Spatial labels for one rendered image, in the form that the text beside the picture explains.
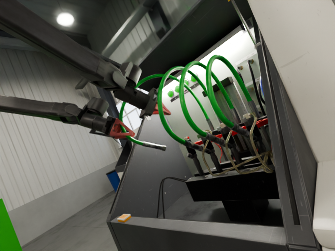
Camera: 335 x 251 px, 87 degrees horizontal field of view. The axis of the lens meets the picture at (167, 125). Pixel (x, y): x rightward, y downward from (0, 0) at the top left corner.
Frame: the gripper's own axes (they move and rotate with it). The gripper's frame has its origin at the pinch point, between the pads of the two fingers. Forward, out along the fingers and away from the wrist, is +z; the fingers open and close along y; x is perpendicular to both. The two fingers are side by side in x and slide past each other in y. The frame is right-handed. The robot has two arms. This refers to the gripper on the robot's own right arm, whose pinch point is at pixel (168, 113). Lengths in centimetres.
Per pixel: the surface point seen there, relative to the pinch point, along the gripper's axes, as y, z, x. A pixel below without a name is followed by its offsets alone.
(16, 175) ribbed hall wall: -91, -167, 625
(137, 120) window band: 193, 103, 564
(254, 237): -29.6, 9.4, -31.5
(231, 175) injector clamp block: -16.6, 19.7, -14.1
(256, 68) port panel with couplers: 27.4, 25.2, -14.7
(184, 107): -5.8, -3.4, -18.7
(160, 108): -5.0, -7.0, -11.0
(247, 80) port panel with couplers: 24.5, 25.9, -9.8
